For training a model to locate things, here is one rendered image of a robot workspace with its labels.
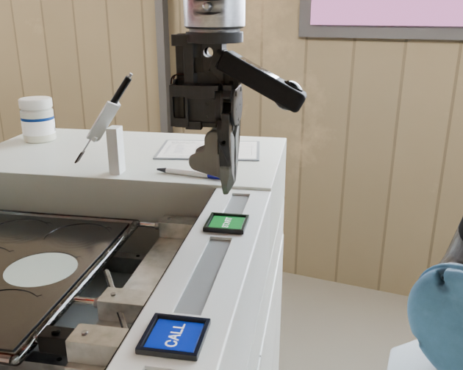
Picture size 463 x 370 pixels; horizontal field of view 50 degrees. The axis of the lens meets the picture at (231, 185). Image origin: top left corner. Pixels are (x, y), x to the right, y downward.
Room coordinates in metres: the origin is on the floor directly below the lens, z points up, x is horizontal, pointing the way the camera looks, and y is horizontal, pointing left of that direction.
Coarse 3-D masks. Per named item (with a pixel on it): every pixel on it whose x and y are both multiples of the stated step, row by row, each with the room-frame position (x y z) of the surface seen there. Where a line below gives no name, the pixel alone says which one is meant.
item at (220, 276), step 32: (256, 192) 0.77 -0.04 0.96; (256, 224) 0.65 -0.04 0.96; (192, 256) 0.55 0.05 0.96; (224, 256) 0.56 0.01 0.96; (256, 256) 0.60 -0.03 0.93; (160, 288) 0.47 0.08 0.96; (192, 288) 0.48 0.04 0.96; (224, 288) 0.47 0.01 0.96; (256, 288) 0.60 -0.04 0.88; (224, 320) 0.41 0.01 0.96; (256, 320) 0.61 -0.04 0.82; (128, 352) 0.37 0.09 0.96; (224, 352) 0.37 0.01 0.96
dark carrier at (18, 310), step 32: (0, 224) 0.78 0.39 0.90; (32, 224) 0.78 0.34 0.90; (64, 224) 0.78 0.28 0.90; (96, 224) 0.78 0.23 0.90; (128, 224) 0.78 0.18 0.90; (0, 256) 0.66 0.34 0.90; (96, 256) 0.66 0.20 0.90; (0, 288) 0.57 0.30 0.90; (32, 288) 0.57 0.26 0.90; (64, 288) 0.57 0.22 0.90; (0, 320) 0.50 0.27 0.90; (32, 320) 0.50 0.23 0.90
